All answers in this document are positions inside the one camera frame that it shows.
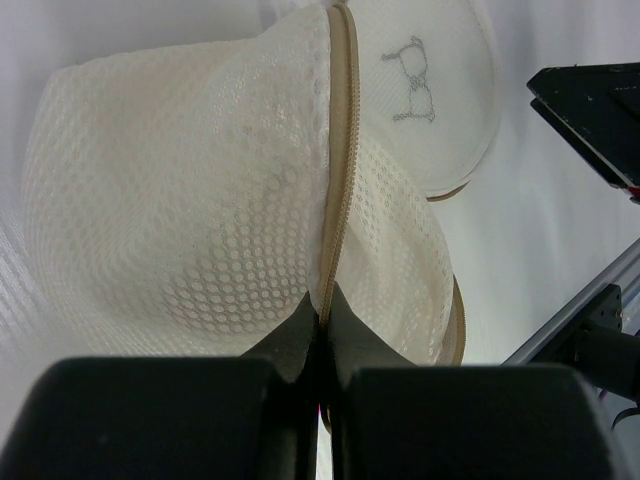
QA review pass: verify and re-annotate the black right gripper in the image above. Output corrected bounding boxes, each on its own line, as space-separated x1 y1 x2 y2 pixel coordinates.
527 63 639 200

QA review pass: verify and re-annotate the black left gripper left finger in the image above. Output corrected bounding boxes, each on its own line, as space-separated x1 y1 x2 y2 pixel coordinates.
1 299 318 479

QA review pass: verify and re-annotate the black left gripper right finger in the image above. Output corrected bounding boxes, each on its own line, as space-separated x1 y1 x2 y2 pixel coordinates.
324 291 625 479

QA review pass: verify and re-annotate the white mesh laundry bag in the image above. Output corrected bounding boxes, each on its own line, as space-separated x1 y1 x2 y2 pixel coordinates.
23 1 499 365

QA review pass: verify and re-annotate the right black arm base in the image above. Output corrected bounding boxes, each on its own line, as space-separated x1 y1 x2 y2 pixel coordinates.
554 284 639 402

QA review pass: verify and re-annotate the aluminium mounting rail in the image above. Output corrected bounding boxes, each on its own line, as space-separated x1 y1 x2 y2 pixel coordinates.
504 240 639 365

